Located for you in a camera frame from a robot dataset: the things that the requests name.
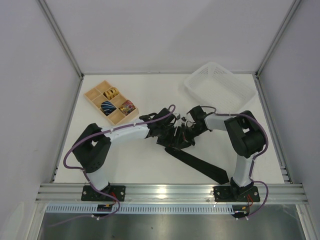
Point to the colourful dotted rolled tie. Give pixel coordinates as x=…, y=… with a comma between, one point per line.
x=127, y=107

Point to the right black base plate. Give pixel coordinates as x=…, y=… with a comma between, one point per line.
x=226, y=193

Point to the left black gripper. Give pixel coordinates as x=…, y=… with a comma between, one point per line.
x=171, y=133

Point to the blue striped rolled tie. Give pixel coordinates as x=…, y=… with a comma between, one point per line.
x=107, y=107

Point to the white plastic basket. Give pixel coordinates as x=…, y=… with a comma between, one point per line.
x=215, y=86

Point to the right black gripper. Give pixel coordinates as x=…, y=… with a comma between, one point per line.
x=189, y=130

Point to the black necktie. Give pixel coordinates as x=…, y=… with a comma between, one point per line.
x=215, y=173

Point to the wooden compartment box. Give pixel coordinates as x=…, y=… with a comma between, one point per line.
x=95, y=97

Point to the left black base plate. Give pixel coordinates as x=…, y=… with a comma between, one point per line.
x=90, y=195

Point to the white slotted cable duct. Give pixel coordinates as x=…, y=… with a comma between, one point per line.
x=220, y=209

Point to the yellow patterned rolled tie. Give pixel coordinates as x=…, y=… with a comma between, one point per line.
x=111, y=93

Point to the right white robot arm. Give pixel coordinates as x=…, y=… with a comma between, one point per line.
x=248, y=139

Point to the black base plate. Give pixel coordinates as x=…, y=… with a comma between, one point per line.
x=226, y=193
x=90, y=195

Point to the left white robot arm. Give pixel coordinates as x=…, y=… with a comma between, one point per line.
x=92, y=147

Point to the aluminium mounting rail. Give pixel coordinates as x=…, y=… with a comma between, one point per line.
x=278, y=194

